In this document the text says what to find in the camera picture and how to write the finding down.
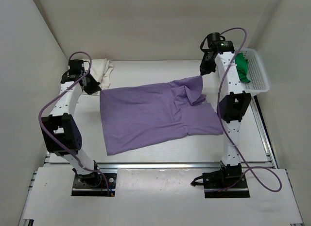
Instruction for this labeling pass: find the cream white t-shirt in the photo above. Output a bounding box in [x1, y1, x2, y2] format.
[82, 59, 114, 95]

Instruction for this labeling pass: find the purple t-shirt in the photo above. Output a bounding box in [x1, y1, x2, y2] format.
[100, 76, 223, 156]

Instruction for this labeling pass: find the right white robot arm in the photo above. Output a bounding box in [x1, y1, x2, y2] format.
[200, 33, 251, 168]

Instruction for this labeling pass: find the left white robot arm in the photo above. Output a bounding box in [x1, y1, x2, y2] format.
[39, 59, 101, 176]

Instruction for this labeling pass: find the green t-shirt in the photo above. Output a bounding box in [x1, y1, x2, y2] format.
[235, 53, 250, 83]

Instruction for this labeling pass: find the white plastic basket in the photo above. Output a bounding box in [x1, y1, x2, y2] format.
[240, 48, 270, 97]

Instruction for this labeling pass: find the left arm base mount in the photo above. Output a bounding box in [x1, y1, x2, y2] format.
[71, 169, 117, 197]

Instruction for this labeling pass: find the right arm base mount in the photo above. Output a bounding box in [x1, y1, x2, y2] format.
[190, 163, 250, 199]

